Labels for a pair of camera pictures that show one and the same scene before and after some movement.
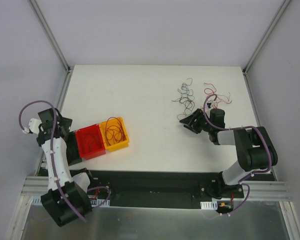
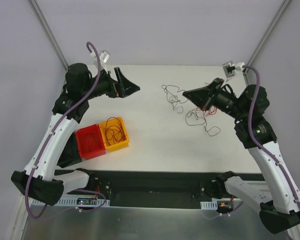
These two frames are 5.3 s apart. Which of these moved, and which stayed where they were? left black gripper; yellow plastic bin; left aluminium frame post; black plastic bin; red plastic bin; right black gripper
Moved: right black gripper; left black gripper
Stayed: left aluminium frame post; red plastic bin; black plastic bin; yellow plastic bin
